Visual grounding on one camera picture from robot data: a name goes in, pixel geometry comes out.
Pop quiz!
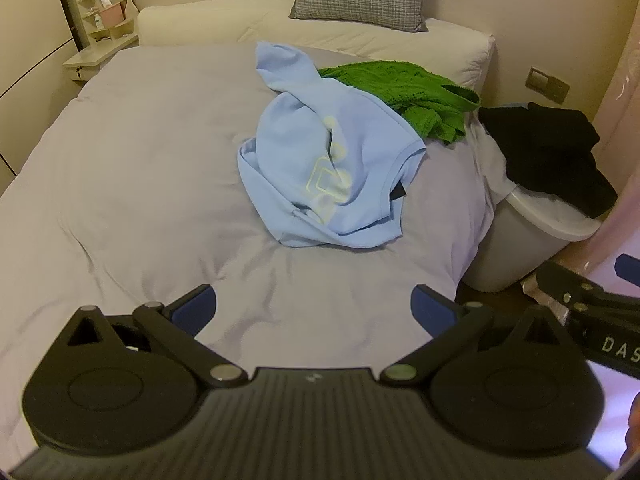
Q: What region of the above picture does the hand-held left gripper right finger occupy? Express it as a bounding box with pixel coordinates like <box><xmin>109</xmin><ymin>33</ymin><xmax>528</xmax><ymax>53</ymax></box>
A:
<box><xmin>379</xmin><ymin>284</ymin><xmax>571</xmax><ymax>387</ymax></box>

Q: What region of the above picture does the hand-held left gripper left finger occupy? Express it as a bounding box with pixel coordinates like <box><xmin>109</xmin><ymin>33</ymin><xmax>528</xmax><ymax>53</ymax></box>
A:
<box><xmin>65</xmin><ymin>284</ymin><xmax>248</xmax><ymax>389</ymax></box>

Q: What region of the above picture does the light blue sweatshirt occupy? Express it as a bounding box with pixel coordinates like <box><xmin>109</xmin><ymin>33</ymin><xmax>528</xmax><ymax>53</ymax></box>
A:
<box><xmin>236</xmin><ymin>41</ymin><xmax>427</xmax><ymax>249</ymax></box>

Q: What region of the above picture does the white laundry basket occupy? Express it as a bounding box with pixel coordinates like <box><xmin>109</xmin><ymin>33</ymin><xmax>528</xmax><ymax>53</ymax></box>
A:
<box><xmin>462</xmin><ymin>180</ymin><xmax>601</xmax><ymax>293</ymax></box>

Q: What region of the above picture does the black garment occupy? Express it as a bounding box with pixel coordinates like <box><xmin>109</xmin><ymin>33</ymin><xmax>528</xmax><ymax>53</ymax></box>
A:
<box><xmin>479</xmin><ymin>102</ymin><xmax>618</xmax><ymax>219</ymax></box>

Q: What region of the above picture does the white garment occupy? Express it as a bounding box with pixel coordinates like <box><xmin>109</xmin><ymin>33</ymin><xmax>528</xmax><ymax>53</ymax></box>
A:
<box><xmin>467</xmin><ymin>120</ymin><xmax>518</xmax><ymax>206</ymax></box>

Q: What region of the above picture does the grey duvet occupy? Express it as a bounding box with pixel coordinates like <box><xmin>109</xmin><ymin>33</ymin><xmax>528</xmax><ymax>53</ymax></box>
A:
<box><xmin>0</xmin><ymin>42</ymin><xmax>501</xmax><ymax>461</ymax></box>

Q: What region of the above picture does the green knit sweater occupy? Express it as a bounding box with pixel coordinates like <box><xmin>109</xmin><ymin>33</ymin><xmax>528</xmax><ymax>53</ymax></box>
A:
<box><xmin>318</xmin><ymin>60</ymin><xmax>481</xmax><ymax>145</ymax></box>

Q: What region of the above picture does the white vanity table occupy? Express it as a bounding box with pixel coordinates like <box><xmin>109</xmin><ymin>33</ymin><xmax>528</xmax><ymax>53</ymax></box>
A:
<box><xmin>62</xmin><ymin>0</ymin><xmax>141</xmax><ymax>81</ymax></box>

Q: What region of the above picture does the white wardrobe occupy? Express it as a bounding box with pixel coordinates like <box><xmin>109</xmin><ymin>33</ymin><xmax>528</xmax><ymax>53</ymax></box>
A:
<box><xmin>0</xmin><ymin>0</ymin><xmax>81</xmax><ymax>181</ymax></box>

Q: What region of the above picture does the pink storage box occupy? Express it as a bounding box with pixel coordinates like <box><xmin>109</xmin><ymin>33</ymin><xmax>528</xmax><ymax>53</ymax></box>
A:
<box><xmin>97</xmin><ymin>1</ymin><xmax>126</xmax><ymax>28</ymax></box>

